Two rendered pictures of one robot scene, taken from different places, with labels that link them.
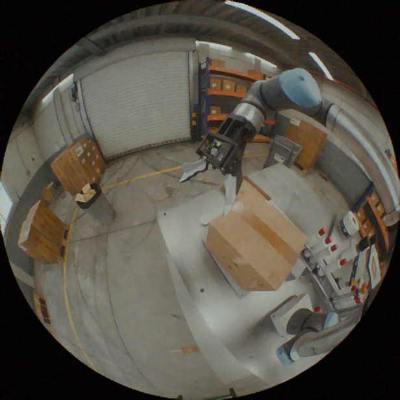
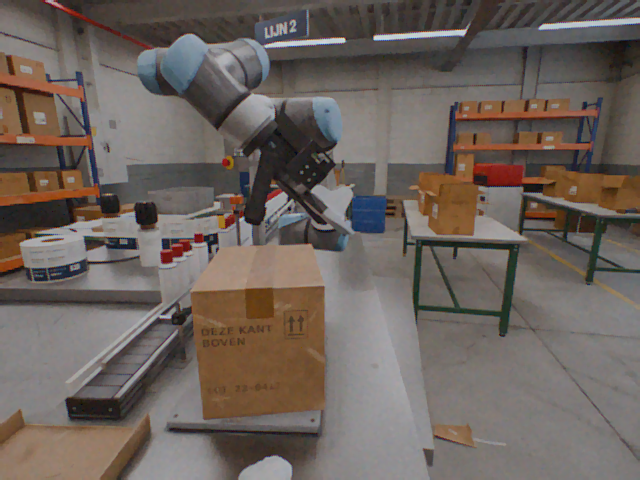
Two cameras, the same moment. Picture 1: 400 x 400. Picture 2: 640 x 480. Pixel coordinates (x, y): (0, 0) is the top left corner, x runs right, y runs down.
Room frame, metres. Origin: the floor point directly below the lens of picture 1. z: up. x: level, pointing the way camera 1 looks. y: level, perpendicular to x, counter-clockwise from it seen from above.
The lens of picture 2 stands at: (0.68, 0.26, 1.35)
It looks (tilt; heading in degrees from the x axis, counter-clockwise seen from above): 14 degrees down; 211
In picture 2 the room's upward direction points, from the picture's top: straight up
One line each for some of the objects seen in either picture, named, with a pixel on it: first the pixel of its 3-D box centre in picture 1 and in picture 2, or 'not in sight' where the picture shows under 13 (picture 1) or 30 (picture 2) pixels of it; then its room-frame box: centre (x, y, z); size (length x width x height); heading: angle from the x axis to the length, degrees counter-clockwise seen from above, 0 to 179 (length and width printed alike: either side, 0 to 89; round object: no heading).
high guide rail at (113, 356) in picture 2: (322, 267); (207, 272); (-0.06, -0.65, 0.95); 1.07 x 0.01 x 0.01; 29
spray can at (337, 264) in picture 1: (332, 267); (200, 260); (-0.09, -0.72, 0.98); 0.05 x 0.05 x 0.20
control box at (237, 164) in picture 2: not in sight; (244, 149); (-0.43, -0.80, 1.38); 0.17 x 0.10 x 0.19; 84
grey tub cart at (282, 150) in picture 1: (282, 156); not in sight; (2.13, -1.87, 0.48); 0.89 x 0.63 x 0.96; 129
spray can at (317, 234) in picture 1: (312, 239); (169, 283); (0.12, -0.61, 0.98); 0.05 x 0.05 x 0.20
